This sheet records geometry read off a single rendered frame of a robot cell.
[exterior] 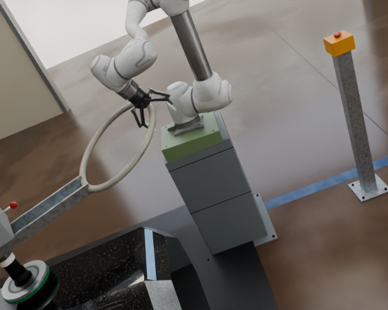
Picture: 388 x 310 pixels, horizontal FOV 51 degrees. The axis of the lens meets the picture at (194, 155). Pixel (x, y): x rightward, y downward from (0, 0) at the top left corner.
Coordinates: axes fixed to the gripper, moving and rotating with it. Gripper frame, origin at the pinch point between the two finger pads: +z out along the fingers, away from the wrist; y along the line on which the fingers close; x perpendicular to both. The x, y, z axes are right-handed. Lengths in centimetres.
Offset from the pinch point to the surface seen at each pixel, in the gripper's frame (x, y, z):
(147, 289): 55, 49, 16
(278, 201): -36, -2, 133
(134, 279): 49, 51, 13
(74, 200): 14, 51, -12
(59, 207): 15, 56, -16
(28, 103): -474, 178, 68
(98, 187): 18.2, 38.1, -10.4
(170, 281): 52, 43, 25
